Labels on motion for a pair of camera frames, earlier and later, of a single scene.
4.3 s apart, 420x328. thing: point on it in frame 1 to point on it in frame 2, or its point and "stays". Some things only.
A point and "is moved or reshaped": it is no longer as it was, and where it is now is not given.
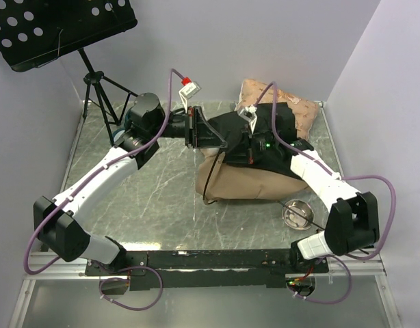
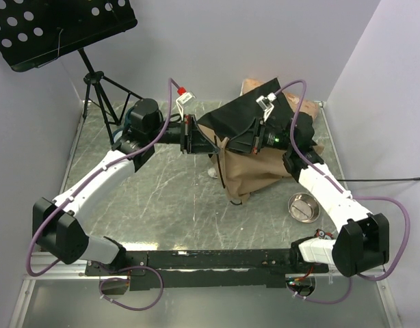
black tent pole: x=203 y=198 to x=221 y=169
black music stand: x=27 y=33 stays
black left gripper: x=198 y=132 to x=192 y=139
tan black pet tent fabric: x=257 y=162 is moved or reshaped
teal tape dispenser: x=118 y=132 stays
